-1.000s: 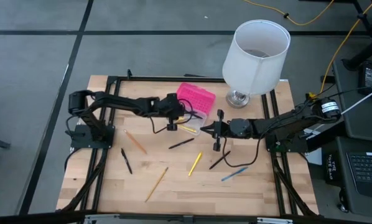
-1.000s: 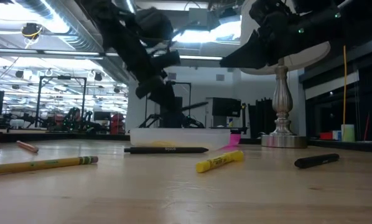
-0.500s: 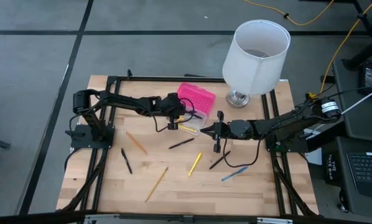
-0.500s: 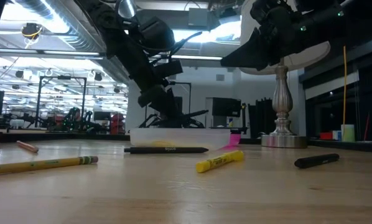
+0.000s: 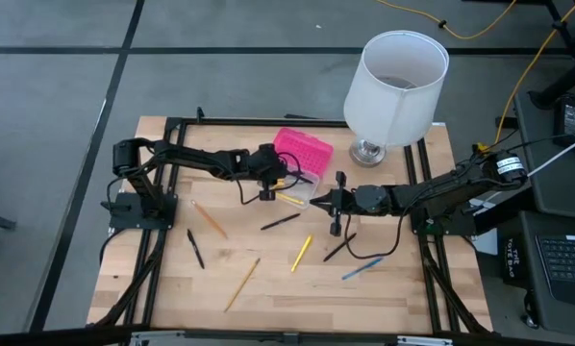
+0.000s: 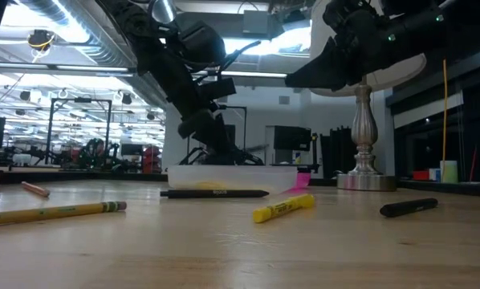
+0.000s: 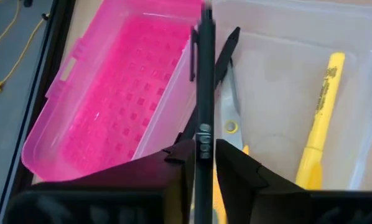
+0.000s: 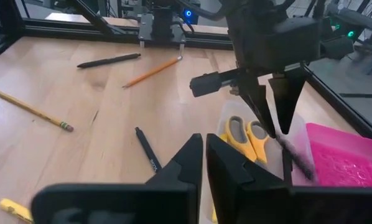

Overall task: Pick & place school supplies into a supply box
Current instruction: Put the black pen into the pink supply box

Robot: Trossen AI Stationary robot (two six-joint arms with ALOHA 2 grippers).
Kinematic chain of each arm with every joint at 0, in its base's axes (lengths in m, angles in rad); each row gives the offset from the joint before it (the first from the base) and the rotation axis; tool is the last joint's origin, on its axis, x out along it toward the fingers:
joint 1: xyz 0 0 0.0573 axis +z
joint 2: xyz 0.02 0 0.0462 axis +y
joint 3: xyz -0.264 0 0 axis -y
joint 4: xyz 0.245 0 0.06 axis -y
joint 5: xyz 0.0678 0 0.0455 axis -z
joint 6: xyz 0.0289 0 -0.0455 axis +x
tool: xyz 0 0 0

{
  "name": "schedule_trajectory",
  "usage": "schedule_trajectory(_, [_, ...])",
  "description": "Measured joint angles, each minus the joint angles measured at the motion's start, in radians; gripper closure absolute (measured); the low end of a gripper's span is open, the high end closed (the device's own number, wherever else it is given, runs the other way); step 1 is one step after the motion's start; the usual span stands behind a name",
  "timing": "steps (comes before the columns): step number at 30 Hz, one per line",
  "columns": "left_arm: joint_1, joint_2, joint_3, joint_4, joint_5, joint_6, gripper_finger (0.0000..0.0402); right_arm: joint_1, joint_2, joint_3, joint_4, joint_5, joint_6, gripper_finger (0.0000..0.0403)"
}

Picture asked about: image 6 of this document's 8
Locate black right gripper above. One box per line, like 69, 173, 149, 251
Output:
284, 15, 393, 92

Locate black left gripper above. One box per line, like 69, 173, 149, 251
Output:
141, 39, 241, 165

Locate yellow-handled scissors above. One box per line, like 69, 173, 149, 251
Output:
193, 180, 227, 191

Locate black pen with white print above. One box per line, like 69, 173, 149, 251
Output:
159, 189, 271, 200

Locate yellow highlighter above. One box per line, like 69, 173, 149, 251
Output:
252, 193, 316, 225

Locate pink plastic box lid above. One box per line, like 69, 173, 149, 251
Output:
286, 172, 312, 195

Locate yellow pencil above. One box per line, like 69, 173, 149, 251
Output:
0, 201, 128, 228

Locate orange pencil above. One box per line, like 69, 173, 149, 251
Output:
20, 181, 51, 198

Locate clear plastic supply box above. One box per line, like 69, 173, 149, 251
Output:
167, 165, 299, 195

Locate grey ceiling box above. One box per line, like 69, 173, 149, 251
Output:
242, 9, 284, 36

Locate white shade silver table lamp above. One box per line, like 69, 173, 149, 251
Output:
307, 0, 428, 192

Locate red machine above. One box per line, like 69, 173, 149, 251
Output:
141, 144, 163, 174

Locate ceiling strip light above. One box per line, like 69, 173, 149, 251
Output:
191, 68, 289, 80
0, 61, 136, 75

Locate black panel stack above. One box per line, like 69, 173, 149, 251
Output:
319, 125, 354, 180

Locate green white cup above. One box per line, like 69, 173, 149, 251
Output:
439, 160, 459, 185

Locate red stick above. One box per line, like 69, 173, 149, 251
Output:
470, 144, 478, 182

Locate black background station frame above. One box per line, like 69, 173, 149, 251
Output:
219, 104, 248, 153
44, 97, 113, 166

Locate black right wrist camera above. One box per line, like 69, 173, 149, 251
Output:
323, 0, 364, 26

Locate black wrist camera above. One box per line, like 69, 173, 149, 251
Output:
178, 20, 227, 68
323, 0, 364, 26

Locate black cable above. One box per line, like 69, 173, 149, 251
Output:
218, 39, 262, 77

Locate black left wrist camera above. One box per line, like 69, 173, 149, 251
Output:
178, 20, 227, 68

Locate ceiling cable reel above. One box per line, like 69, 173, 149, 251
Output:
26, 28, 57, 52

